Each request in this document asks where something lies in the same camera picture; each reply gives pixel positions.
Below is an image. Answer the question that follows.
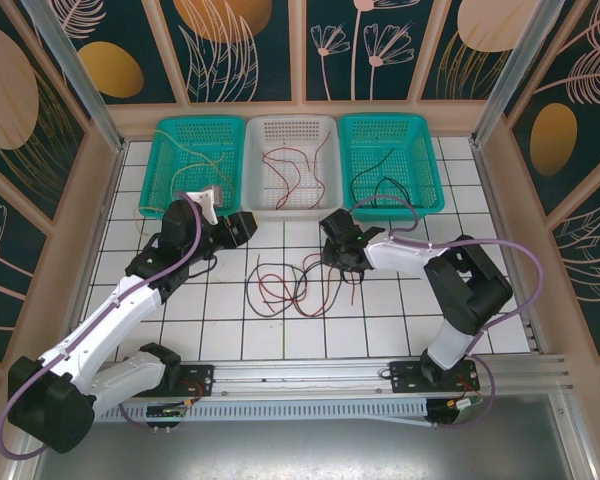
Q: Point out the red wire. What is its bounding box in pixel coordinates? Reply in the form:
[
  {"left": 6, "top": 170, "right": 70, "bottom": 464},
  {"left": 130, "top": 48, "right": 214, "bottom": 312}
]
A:
[
  {"left": 294, "top": 269, "right": 361, "bottom": 319},
  {"left": 278, "top": 147, "right": 311, "bottom": 202},
  {"left": 262, "top": 148, "right": 294, "bottom": 210},
  {"left": 309, "top": 129, "right": 334, "bottom": 210},
  {"left": 256, "top": 255, "right": 304, "bottom": 306}
]

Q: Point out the black wire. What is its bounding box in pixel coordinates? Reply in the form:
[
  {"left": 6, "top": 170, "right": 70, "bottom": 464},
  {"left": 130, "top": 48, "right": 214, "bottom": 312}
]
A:
[
  {"left": 349, "top": 147, "right": 396, "bottom": 204},
  {"left": 299, "top": 252, "right": 346, "bottom": 319},
  {"left": 244, "top": 254, "right": 309, "bottom": 319},
  {"left": 372, "top": 177, "right": 414, "bottom": 204}
]

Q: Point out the teal plastic basket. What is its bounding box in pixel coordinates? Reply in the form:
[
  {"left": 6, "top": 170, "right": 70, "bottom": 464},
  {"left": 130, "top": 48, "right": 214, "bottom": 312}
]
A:
[
  {"left": 338, "top": 113, "right": 446, "bottom": 222},
  {"left": 138, "top": 115, "right": 247, "bottom": 221}
]

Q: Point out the white plastic basket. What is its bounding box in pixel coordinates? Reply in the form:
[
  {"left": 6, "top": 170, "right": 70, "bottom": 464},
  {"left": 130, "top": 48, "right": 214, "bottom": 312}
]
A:
[{"left": 239, "top": 114, "right": 342, "bottom": 221}]

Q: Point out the small controller board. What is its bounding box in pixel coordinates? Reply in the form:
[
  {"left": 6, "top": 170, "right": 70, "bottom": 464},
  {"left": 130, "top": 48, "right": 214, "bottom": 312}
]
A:
[
  {"left": 429, "top": 397, "right": 483, "bottom": 427},
  {"left": 146, "top": 403, "right": 187, "bottom": 420}
]

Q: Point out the grey metal plate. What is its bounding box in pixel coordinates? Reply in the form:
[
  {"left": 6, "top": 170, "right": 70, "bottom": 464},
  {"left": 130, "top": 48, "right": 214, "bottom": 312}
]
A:
[{"left": 9, "top": 394, "right": 600, "bottom": 480}]

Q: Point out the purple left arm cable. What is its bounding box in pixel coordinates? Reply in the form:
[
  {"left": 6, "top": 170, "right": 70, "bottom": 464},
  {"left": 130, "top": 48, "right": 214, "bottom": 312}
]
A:
[{"left": 0, "top": 189, "right": 204, "bottom": 460}]

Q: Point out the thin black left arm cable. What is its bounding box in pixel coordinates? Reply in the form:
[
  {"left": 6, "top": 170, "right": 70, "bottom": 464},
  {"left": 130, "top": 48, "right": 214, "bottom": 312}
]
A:
[{"left": 186, "top": 251, "right": 219, "bottom": 279}]

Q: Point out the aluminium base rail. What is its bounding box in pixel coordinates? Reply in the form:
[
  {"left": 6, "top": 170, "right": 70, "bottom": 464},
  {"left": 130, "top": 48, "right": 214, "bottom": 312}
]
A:
[{"left": 177, "top": 355, "right": 574, "bottom": 401}]

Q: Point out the black mount plate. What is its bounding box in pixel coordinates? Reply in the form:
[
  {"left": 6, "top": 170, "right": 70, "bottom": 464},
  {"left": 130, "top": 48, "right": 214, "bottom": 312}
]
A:
[
  {"left": 389, "top": 359, "right": 481, "bottom": 397},
  {"left": 177, "top": 364, "right": 216, "bottom": 399}
]

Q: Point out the aluminium frame post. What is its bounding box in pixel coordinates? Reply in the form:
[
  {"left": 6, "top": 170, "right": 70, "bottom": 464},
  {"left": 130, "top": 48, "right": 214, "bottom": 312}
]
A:
[
  {"left": 469, "top": 0, "right": 569, "bottom": 146},
  {"left": 19, "top": 0, "right": 127, "bottom": 151}
]

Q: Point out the white slotted cable duct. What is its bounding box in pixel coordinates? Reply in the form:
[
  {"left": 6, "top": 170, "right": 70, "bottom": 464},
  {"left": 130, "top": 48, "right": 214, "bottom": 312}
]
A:
[{"left": 94, "top": 397, "right": 431, "bottom": 427}]

